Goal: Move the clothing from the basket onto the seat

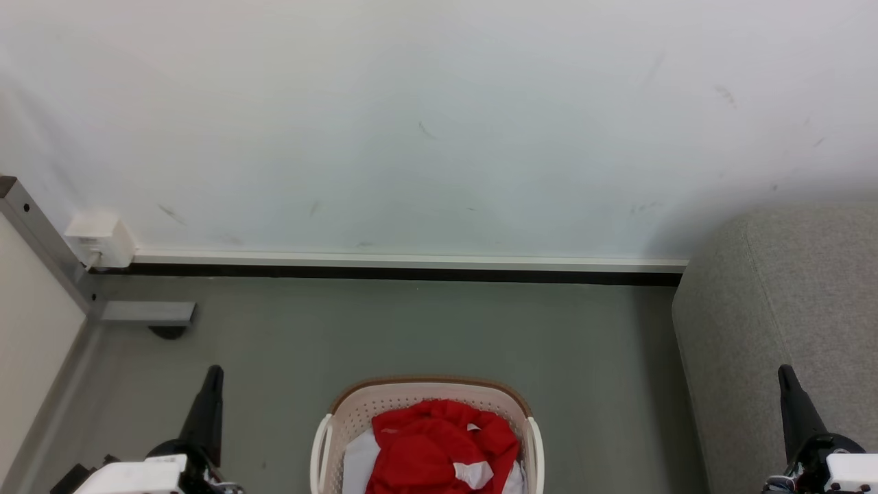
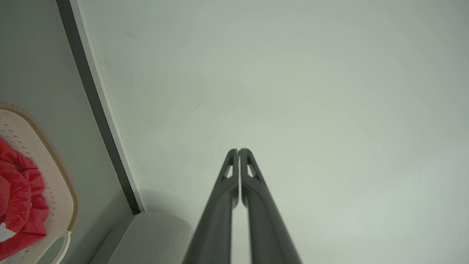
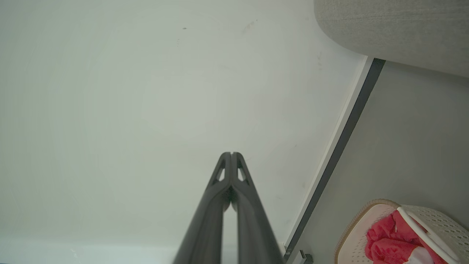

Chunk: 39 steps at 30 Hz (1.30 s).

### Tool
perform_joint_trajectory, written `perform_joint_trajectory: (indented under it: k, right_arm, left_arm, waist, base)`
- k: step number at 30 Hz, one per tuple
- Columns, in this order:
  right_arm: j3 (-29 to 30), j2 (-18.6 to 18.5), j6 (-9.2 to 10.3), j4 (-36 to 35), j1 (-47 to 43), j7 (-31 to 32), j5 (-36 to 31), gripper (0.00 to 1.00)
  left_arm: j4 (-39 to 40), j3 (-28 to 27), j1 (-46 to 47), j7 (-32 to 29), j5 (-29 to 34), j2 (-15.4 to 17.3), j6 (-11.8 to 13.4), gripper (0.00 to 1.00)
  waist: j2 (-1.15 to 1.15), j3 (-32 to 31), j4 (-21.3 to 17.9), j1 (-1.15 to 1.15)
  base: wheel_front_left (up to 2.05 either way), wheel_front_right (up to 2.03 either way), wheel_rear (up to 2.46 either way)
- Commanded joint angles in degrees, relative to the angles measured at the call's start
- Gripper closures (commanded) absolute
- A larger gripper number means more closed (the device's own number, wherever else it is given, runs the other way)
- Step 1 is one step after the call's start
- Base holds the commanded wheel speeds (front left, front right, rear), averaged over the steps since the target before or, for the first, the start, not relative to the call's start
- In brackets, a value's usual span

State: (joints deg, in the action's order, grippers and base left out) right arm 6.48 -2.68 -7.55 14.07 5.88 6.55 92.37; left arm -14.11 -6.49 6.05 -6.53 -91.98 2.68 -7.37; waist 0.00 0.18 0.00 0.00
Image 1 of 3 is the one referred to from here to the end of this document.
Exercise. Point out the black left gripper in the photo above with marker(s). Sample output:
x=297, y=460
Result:
x=199, y=470

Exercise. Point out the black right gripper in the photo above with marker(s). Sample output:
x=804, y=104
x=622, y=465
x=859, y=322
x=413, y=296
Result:
x=809, y=466

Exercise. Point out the red garment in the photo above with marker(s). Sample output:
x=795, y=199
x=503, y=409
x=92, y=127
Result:
x=432, y=446

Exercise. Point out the grey fabric sofa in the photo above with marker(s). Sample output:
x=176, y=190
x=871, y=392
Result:
x=775, y=329

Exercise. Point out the white cloth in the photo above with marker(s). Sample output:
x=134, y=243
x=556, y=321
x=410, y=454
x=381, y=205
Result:
x=357, y=461

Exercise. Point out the black round foot pad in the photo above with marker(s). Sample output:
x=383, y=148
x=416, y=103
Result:
x=168, y=332

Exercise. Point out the grey metal foot bar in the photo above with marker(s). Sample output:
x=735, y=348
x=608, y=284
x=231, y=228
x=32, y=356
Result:
x=147, y=313

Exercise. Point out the cream laundry basket brown rim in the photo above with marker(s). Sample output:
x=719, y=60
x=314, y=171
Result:
x=357, y=405

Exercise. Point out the cream side panel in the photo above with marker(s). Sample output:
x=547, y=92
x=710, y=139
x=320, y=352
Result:
x=31, y=329

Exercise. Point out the white and black baseboard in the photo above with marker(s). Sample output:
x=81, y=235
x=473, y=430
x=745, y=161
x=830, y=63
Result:
x=411, y=267

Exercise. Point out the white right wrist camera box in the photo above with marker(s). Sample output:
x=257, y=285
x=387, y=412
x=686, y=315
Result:
x=854, y=473

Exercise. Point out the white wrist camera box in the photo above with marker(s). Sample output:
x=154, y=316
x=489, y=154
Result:
x=130, y=477
x=854, y=473

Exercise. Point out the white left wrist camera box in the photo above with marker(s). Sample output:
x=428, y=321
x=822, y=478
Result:
x=130, y=477

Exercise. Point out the white wall power adapter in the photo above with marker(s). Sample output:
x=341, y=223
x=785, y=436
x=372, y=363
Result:
x=99, y=237

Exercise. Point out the grey metal frame post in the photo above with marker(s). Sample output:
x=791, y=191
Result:
x=41, y=233

